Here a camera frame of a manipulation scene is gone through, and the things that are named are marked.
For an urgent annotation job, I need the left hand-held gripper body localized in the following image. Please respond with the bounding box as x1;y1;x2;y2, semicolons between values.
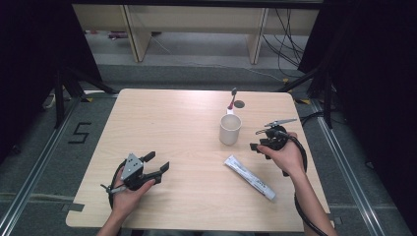
120;152;155;192

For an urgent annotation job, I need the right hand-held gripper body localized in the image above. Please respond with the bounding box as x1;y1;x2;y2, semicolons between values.
255;118;298;151

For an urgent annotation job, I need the white cup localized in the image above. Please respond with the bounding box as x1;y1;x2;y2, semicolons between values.
218;105;243;147

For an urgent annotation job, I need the pink toothbrush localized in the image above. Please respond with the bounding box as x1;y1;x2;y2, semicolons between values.
227;87;239;111

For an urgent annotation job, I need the person's right hand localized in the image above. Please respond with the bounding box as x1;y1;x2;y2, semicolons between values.
257;131;305;178

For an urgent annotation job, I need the person's left hand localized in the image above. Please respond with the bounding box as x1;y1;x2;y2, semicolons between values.
111;166;156;216

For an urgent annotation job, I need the white toothpaste tube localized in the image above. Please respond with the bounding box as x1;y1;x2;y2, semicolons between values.
223;154;277;202

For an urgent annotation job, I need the black metal stand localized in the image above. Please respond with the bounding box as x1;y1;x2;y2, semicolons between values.
53;64;120;130
275;64;334;130

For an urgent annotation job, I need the black curtain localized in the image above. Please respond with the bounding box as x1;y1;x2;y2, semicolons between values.
0;0;103;166
297;0;417;228

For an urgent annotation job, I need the grey cable plug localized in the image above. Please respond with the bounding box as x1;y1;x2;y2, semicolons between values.
99;183;128;196

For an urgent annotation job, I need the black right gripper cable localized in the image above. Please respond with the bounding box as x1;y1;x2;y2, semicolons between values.
277;129;329;236

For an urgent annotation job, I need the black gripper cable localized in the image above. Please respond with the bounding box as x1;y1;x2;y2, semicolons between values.
277;129;329;236
107;159;128;210

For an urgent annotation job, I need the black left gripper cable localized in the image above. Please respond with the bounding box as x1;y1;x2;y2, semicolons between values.
107;159;128;210

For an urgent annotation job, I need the black floor cable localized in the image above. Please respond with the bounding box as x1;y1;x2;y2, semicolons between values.
299;110;327;128

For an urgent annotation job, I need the metal floor rail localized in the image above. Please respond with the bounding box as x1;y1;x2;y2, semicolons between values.
0;95;84;236
309;97;387;236

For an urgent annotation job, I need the bundle of black cables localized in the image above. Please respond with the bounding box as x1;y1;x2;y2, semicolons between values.
262;8;307;79

